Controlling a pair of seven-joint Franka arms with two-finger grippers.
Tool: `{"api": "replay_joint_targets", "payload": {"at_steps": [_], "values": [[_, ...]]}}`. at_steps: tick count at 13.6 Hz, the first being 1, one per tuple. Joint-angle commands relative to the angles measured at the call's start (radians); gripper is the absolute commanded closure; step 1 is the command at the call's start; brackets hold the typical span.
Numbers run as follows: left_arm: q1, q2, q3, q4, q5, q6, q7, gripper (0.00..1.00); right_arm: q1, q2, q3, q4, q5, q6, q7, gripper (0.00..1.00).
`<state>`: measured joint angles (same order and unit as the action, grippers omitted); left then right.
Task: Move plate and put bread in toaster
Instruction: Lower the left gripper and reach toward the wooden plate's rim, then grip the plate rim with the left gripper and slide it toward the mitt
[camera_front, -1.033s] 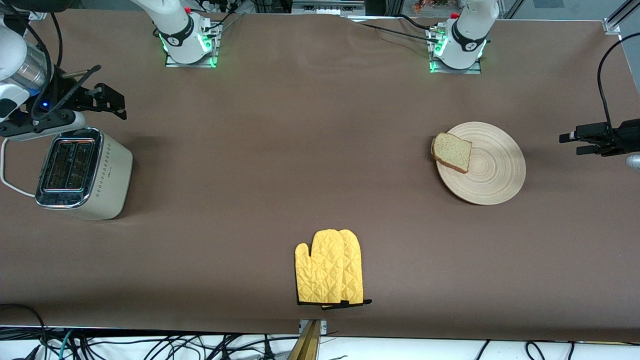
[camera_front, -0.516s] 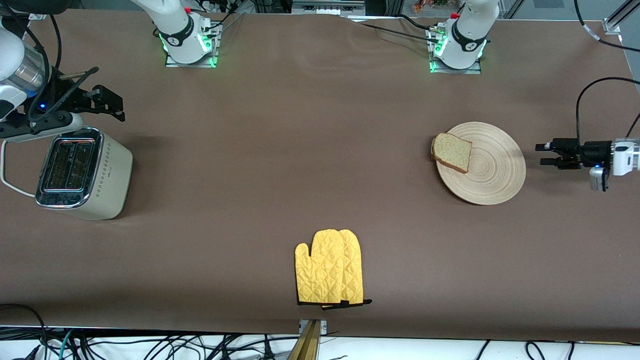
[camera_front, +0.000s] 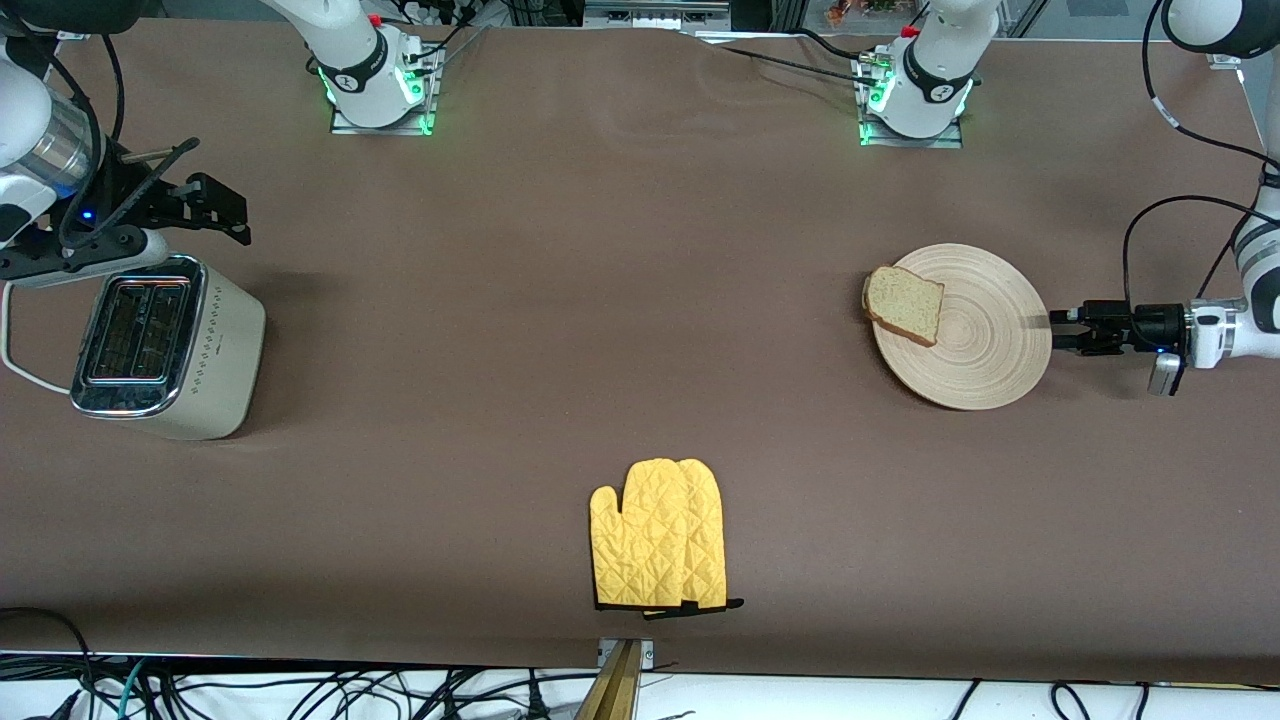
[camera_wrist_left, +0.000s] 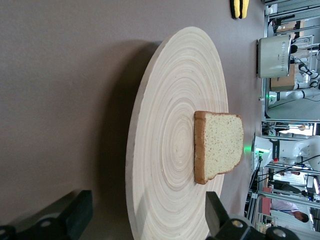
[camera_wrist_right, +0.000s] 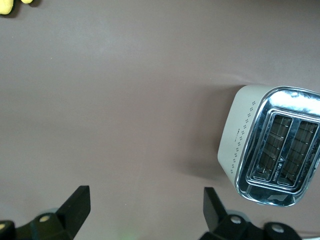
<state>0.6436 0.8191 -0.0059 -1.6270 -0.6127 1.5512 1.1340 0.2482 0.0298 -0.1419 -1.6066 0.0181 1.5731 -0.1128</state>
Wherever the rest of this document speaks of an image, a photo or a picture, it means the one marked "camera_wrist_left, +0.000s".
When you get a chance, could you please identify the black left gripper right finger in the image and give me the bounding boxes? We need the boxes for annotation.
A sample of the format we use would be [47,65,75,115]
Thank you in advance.
[205,191,301,240]

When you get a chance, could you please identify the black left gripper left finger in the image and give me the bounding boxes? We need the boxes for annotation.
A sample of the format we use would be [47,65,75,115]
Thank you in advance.
[0,189,94,240]

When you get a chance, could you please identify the brown bread slice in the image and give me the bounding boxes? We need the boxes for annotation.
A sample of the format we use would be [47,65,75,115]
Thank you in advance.
[193,110,245,185]

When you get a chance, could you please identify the round wooden plate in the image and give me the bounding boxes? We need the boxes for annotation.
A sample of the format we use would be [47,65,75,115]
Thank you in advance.
[124,26,230,240]

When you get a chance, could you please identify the beige chrome toaster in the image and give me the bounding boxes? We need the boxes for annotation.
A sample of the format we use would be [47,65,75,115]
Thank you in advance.
[256,34,293,79]

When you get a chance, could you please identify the person in white shirt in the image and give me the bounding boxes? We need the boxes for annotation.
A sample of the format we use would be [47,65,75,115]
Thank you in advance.
[271,199,311,224]

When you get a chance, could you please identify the brown cardboard box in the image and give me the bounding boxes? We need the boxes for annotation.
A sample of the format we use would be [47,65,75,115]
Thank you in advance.
[269,67,296,92]

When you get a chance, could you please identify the yellow quilted oven mitt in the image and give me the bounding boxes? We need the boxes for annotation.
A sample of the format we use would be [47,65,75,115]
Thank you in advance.
[238,0,251,20]
[229,0,242,20]

